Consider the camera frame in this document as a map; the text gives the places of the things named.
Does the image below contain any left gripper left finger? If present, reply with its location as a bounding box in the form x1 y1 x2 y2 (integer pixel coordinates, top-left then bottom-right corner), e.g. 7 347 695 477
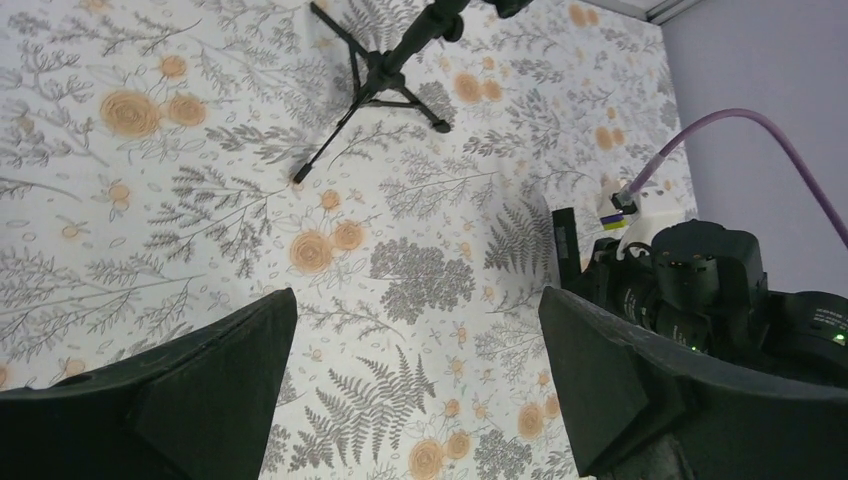
1 289 298 479

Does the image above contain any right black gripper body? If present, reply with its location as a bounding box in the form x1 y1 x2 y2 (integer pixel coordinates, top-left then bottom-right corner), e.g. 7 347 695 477
579 238 661 331

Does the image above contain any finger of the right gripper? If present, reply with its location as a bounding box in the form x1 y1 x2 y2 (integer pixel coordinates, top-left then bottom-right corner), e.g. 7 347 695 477
551 207 582 288

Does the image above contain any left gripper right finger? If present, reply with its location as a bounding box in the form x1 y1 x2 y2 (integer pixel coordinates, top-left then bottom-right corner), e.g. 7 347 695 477
538 287 847 479

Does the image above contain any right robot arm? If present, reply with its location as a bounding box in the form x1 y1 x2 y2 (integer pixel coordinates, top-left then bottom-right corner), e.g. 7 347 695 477
552 208 847 388

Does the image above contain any yellow purple sponge block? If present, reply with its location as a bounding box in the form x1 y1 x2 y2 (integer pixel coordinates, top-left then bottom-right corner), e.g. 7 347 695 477
596 176 628 231

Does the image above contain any black microphone tripod stand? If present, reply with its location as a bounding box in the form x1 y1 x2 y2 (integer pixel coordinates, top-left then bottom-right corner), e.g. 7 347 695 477
292 0 470 184

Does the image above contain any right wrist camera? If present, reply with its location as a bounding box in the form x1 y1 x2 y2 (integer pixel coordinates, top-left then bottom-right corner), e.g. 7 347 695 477
616 187 685 261

